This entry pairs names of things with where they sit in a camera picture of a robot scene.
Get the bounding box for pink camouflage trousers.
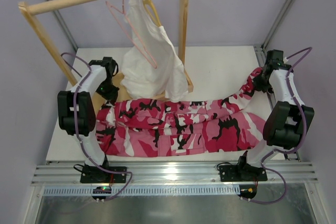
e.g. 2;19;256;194
96;68;265;158

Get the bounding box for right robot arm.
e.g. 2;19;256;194
234;50;314;182

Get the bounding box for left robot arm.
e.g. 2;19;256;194
57;56;119;184

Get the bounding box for wooden hanger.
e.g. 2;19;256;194
142;0;162;27

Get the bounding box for wooden clothes rack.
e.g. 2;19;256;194
18;0;194;101

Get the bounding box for white t-shirt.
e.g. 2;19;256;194
121;0;188;102

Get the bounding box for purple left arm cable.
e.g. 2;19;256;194
60;52;133;201

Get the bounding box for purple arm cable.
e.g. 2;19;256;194
60;52;133;201
246;47;313;204

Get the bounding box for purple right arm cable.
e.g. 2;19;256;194
246;47;313;204

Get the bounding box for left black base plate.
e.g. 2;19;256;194
80;165;127;184

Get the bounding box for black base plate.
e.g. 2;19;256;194
80;165;127;184
219;164;268;182

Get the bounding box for pink wire hanger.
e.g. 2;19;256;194
105;0;158;69

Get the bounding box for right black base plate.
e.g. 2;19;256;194
219;164;268;182

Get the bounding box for aluminium mounting rail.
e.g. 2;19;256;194
30;161;318;186

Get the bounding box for slotted cable duct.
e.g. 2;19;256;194
42;184;240;197

